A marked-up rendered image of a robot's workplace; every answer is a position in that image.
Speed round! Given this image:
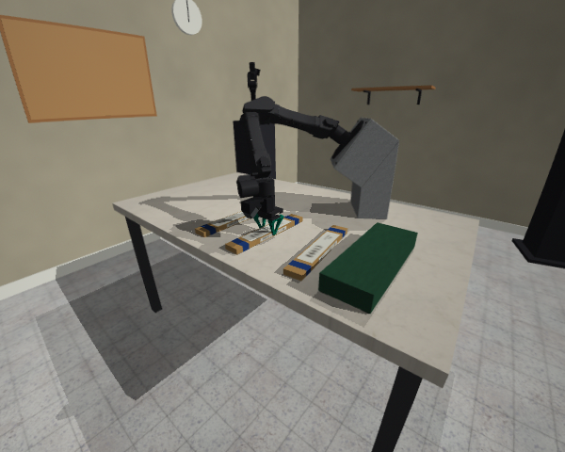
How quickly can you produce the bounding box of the white welding electrode pack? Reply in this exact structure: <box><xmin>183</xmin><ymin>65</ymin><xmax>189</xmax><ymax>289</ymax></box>
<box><xmin>283</xmin><ymin>225</ymin><xmax>347</xmax><ymax>281</ymax></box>
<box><xmin>225</xmin><ymin>214</ymin><xmax>303</xmax><ymax>255</ymax></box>

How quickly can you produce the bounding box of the cream welding electrode pack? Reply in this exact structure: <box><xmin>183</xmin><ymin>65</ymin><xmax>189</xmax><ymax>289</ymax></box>
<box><xmin>195</xmin><ymin>211</ymin><xmax>249</xmax><ymax>237</ymax></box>

